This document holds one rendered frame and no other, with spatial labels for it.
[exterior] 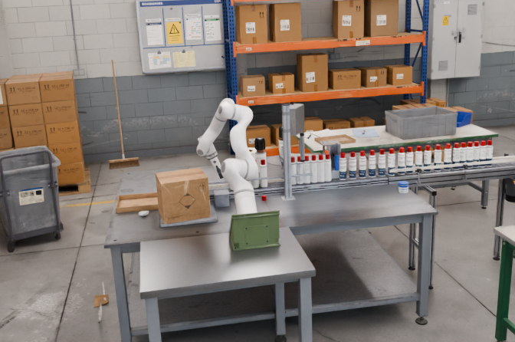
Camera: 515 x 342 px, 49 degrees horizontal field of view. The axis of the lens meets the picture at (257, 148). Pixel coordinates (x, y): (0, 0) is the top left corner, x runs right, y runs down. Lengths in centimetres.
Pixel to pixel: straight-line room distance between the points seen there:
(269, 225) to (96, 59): 549
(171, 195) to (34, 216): 237
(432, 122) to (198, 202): 293
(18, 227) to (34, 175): 51
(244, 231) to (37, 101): 420
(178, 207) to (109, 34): 495
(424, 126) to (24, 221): 392
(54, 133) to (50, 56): 167
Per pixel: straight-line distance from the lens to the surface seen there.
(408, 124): 570
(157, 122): 842
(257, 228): 323
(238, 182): 338
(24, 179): 560
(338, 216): 370
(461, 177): 454
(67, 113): 696
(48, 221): 579
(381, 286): 417
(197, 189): 362
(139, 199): 419
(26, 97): 695
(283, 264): 308
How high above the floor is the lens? 221
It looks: 15 degrees down
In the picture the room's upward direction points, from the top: 2 degrees counter-clockwise
